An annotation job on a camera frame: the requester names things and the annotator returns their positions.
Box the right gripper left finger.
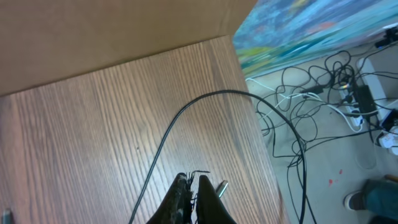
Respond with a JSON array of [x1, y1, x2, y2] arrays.
[[147, 173, 190, 224]]

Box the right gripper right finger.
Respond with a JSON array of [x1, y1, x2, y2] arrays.
[[196, 175, 236, 224]]

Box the person's shoe and jeans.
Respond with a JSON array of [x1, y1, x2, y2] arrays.
[[343, 177, 397, 224]]

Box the white power strip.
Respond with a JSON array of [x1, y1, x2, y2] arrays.
[[338, 84, 378, 127]]

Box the colourful painted canvas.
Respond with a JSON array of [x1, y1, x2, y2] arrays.
[[233, 0, 397, 77]]

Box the tangled floor cables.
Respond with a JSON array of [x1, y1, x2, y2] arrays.
[[245, 42, 398, 218]]

